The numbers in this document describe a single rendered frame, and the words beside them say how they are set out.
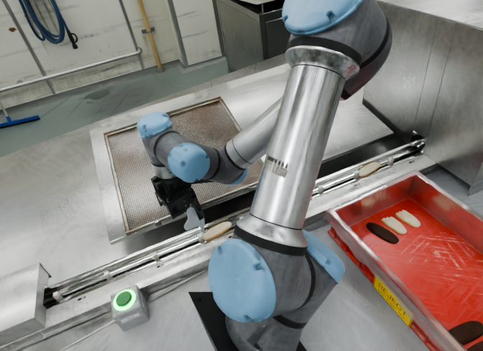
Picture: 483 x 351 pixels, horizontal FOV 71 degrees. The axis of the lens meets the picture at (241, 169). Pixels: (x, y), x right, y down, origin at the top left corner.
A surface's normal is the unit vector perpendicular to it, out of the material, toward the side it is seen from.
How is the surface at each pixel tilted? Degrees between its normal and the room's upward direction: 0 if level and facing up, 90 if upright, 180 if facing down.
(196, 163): 90
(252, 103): 10
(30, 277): 0
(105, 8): 90
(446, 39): 90
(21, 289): 0
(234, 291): 53
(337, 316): 0
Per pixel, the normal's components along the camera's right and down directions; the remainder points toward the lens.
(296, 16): -0.60, -0.29
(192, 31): 0.37, 0.55
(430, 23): -0.92, 0.34
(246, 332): -0.43, -0.39
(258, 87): -0.07, -0.65
